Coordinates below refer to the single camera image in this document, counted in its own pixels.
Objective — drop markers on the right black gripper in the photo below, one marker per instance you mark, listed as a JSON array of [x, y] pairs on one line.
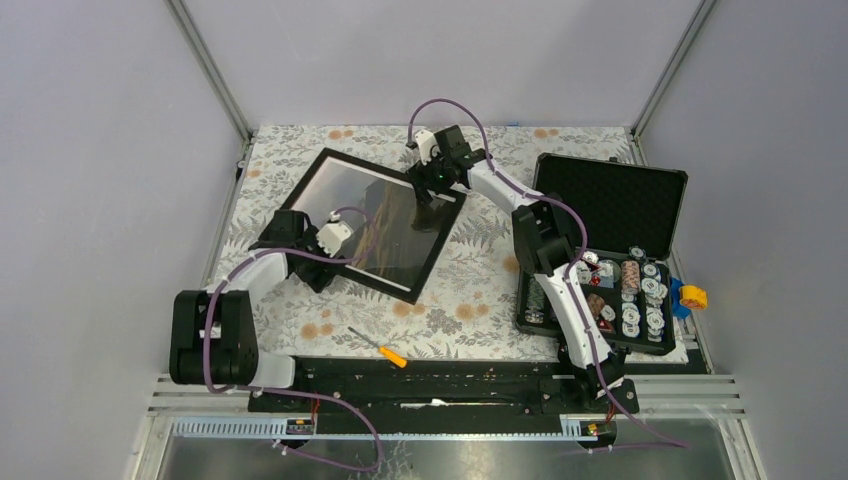
[[421, 175]]

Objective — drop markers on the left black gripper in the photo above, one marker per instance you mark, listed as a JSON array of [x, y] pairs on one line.
[[319, 277]]

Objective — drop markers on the black picture frame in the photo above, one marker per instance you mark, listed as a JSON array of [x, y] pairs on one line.
[[395, 242]]

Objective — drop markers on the orange handled screwdriver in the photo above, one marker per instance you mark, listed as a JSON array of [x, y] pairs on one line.
[[395, 358]]

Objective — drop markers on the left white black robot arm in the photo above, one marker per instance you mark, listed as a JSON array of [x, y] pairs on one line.
[[213, 337]]

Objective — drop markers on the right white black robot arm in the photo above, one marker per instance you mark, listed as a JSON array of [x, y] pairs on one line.
[[540, 242]]

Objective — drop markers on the floral table mat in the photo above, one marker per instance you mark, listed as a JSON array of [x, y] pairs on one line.
[[467, 305]]

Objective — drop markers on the black poker chip case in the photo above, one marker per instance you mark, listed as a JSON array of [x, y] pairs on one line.
[[631, 214]]

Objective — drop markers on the yellow blue tape dispenser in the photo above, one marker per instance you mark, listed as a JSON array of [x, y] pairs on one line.
[[686, 298]]

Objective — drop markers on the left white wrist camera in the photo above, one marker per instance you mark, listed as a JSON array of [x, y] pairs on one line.
[[333, 235]]

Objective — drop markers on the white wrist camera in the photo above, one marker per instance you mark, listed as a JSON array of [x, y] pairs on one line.
[[425, 143], [333, 235]]

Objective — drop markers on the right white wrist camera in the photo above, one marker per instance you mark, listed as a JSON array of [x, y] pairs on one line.
[[425, 143]]

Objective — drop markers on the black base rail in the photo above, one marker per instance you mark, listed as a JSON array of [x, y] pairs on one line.
[[440, 397]]

